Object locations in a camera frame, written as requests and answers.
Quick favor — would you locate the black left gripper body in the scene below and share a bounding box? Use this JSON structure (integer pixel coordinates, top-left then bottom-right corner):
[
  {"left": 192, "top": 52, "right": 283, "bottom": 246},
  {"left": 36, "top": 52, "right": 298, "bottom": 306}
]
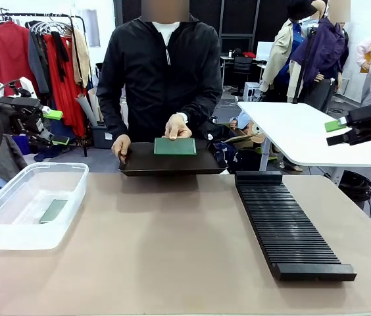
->
[{"left": 0, "top": 95, "right": 55, "bottom": 147}]

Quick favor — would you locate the green PCB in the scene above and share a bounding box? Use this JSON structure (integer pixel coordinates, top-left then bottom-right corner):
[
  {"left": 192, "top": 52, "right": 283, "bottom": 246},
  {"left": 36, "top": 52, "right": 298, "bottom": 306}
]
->
[
  {"left": 153, "top": 137, "right": 198, "bottom": 156},
  {"left": 37, "top": 199, "right": 69, "bottom": 224}
]

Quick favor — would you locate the black plastic tray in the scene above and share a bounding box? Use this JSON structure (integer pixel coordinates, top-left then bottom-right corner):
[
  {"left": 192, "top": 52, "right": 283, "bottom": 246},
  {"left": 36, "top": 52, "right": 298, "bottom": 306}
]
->
[{"left": 118, "top": 141, "right": 228, "bottom": 177}]

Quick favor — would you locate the person's right forearm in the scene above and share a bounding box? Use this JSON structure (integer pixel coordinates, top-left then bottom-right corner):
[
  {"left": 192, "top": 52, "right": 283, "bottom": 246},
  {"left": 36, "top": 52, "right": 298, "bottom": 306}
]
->
[{"left": 95, "top": 88, "right": 131, "bottom": 141}]

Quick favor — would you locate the person's left forearm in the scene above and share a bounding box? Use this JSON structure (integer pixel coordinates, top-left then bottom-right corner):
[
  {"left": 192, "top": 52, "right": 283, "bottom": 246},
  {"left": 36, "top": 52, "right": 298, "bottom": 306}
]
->
[{"left": 181, "top": 92, "right": 223, "bottom": 133}]

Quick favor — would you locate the person's right hand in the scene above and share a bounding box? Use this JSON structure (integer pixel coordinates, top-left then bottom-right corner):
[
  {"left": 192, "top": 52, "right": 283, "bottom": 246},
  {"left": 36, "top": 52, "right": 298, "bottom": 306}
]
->
[{"left": 111, "top": 134, "right": 132, "bottom": 165}]

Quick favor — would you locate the person's left hand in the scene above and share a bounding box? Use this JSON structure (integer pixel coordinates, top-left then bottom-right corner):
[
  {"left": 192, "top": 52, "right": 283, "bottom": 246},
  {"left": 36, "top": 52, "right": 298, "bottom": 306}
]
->
[{"left": 164, "top": 113, "right": 193, "bottom": 141}]

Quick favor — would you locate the long red dress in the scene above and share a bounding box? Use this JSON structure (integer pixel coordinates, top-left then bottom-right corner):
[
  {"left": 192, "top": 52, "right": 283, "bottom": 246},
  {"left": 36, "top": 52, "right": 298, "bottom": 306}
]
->
[{"left": 43, "top": 32, "right": 88, "bottom": 138}]

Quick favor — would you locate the grey paper roll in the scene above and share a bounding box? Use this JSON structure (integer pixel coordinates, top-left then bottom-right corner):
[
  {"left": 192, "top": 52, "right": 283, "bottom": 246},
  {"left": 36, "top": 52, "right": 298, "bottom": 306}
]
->
[{"left": 75, "top": 93, "right": 99, "bottom": 127}]

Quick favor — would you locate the grey storage bin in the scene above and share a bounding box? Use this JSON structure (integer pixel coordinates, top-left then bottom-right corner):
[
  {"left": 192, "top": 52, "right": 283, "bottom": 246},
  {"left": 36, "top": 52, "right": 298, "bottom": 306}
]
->
[{"left": 89, "top": 124, "right": 114, "bottom": 150}]

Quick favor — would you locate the white table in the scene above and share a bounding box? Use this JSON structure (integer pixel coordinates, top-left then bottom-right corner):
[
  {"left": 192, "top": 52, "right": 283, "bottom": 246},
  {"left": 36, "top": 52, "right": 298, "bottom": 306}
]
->
[{"left": 237, "top": 101, "right": 371, "bottom": 187}]

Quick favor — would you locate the grey cloth pile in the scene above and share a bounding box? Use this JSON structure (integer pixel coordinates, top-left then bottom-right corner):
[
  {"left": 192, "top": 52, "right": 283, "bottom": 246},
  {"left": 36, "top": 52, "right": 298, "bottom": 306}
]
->
[{"left": 0, "top": 133, "right": 29, "bottom": 192}]

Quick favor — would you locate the grey hanging garment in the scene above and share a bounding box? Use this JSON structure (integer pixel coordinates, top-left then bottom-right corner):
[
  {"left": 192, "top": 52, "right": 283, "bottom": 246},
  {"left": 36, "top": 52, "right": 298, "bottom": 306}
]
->
[{"left": 28, "top": 22, "right": 50, "bottom": 96}]

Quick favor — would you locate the red coat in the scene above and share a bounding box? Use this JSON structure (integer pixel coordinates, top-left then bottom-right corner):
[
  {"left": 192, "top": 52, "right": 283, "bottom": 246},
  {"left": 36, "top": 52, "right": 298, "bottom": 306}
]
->
[{"left": 0, "top": 21, "right": 40, "bottom": 99}]

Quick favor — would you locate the beige hanging garment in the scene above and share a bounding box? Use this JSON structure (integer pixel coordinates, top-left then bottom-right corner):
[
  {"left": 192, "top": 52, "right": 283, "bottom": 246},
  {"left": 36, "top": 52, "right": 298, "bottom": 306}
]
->
[{"left": 72, "top": 28, "right": 91, "bottom": 88}]

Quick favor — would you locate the black hanging scarf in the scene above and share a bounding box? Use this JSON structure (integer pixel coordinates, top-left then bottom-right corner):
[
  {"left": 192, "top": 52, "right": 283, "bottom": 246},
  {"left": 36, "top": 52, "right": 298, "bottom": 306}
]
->
[{"left": 51, "top": 31, "right": 70, "bottom": 83}]

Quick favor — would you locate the black stand pole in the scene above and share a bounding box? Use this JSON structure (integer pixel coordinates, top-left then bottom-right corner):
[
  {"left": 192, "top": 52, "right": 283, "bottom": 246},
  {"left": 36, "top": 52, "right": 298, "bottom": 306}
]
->
[{"left": 292, "top": 28, "right": 315, "bottom": 105}]

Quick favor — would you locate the mannequin in purple jacket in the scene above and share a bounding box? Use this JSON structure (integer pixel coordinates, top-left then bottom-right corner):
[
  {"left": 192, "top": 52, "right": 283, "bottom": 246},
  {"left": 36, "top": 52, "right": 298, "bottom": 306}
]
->
[{"left": 292, "top": 16, "right": 351, "bottom": 113}]

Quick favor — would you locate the mannequin in beige coat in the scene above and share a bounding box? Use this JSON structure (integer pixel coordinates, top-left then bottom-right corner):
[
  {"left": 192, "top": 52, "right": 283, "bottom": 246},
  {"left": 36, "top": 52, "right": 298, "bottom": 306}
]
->
[{"left": 259, "top": 0, "right": 318, "bottom": 103}]

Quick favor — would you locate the light blue cap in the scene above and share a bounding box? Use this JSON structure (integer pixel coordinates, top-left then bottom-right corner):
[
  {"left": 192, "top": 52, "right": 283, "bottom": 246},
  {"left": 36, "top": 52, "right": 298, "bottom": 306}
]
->
[{"left": 237, "top": 111, "right": 255, "bottom": 130}]

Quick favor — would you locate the white computer tower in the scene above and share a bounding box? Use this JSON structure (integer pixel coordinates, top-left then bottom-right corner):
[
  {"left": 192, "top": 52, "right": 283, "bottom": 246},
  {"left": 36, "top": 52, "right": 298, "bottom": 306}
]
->
[{"left": 243, "top": 82, "right": 260, "bottom": 100}]

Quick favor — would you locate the open cardboard box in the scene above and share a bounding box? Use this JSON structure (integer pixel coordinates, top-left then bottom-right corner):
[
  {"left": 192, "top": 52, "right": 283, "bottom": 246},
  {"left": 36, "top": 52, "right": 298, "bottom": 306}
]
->
[{"left": 221, "top": 126, "right": 266, "bottom": 149}]

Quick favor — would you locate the black metal clothes rack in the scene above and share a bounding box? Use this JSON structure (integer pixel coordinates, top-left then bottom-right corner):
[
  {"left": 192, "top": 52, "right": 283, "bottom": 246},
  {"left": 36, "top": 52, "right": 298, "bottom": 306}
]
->
[{"left": 0, "top": 12, "right": 90, "bottom": 157}]

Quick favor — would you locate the dark clothing pile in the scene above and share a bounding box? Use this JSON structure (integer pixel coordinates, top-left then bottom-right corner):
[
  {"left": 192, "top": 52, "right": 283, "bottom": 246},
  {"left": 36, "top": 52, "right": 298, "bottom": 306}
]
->
[{"left": 209, "top": 124, "right": 267, "bottom": 176}]

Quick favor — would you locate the white board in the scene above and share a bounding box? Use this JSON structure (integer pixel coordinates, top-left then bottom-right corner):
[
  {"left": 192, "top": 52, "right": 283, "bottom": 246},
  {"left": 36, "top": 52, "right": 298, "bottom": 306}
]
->
[{"left": 256, "top": 41, "right": 275, "bottom": 62}]

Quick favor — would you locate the black slotted PCB rack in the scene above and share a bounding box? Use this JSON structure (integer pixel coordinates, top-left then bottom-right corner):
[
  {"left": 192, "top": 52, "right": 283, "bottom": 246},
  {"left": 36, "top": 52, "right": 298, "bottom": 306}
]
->
[{"left": 234, "top": 171, "right": 358, "bottom": 282}]

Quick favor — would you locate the clear plastic box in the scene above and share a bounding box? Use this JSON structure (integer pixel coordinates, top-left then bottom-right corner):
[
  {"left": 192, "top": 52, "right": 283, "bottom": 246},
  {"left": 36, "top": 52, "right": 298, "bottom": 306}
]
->
[{"left": 0, "top": 162, "right": 90, "bottom": 251}]

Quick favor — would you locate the black office chair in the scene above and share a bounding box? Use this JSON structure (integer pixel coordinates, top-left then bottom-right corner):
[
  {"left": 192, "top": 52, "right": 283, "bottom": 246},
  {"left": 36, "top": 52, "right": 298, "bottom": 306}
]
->
[{"left": 231, "top": 55, "right": 254, "bottom": 80}]

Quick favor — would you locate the person in black jacket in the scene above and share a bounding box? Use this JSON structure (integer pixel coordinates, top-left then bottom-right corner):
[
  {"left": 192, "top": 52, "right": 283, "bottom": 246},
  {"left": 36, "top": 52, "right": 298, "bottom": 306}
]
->
[{"left": 95, "top": 14, "right": 223, "bottom": 145}]

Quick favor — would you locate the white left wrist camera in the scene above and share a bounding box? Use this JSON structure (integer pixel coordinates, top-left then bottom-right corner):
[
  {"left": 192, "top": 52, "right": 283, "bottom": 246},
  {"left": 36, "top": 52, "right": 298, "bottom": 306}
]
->
[{"left": 16, "top": 76, "right": 39, "bottom": 99}]

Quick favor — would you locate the black cable coil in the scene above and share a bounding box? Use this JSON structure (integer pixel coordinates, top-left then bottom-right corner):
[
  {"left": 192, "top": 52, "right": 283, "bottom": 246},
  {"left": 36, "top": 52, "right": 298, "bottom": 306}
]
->
[{"left": 339, "top": 170, "right": 371, "bottom": 202}]

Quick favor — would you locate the grey wall panel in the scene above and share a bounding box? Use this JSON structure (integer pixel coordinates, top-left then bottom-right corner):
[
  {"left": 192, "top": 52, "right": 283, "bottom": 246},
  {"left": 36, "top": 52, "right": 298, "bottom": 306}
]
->
[{"left": 85, "top": 9, "right": 101, "bottom": 49}]

